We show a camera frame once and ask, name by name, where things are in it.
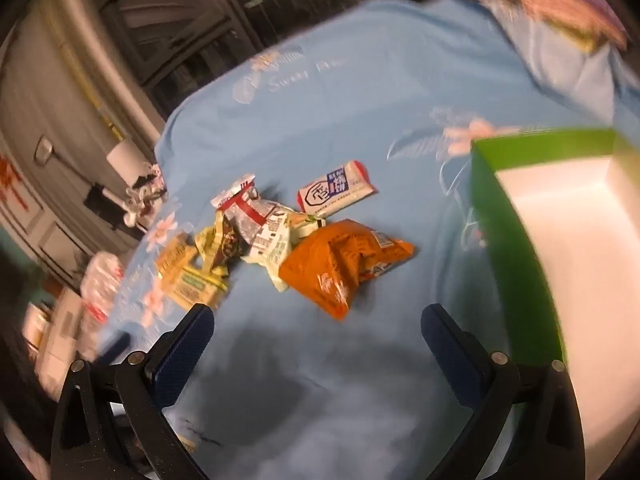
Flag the golden yellow snack packet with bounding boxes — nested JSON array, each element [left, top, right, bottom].
[[155, 235, 201, 281]]

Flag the white red-ended snack packet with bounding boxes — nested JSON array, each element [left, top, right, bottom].
[[296, 160, 378, 215]]

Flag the yellow-green snack packet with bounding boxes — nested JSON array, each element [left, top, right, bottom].
[[170, 265, 231, 311]]

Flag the green cardboard box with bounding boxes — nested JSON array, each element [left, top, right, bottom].
[[470, 127, 640, 480]]

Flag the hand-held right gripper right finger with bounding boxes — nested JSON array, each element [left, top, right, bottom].
[[421, 304, 586, 480]]

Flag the white red-striped snack packet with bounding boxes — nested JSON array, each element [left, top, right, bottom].
[[211, 173, 293, 241]]

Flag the white red-printed plastic bag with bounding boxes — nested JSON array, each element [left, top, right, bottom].
[[80, 252, 126, 321]]

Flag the light blue pillow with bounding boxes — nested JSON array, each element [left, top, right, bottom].
[[480, 0, 640, 126]]

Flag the dark framed window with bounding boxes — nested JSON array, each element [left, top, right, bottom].
[[100, 0, 371, 111]]

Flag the orange snack packet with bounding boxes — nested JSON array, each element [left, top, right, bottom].
[[277, 219, 417, 321]]

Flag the pale green snack packet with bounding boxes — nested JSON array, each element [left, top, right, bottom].
[[240, 207, 326, 293]]

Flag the white lamp shade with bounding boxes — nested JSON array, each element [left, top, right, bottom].
[[106, 137, 151, 186]]

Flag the blue floral bedsheet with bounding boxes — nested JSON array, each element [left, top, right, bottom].
[[95, 0, 640, 480]]

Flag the dark brown snack packet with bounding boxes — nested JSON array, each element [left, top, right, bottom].
[[215, 215, 251, 271]]

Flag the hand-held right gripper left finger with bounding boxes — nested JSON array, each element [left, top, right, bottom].
[[50, 304, 216, 480]]

